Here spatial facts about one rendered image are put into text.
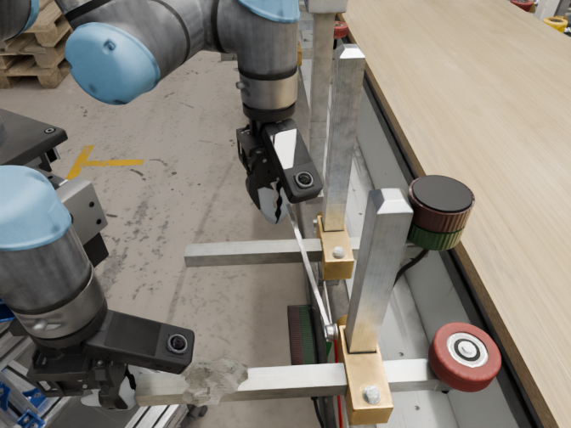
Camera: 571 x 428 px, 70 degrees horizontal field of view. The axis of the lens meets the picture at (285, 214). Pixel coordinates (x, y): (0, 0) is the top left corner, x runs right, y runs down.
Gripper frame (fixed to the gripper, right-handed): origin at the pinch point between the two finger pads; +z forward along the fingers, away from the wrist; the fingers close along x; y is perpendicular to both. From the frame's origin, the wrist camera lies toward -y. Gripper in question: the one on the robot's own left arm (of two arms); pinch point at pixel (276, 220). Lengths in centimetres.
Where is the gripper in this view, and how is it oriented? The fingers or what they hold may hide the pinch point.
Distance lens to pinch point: 66.6
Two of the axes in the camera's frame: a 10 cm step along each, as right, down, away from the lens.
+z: 0.0, 7.5, 6.7
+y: -4.0, -6.1, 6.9
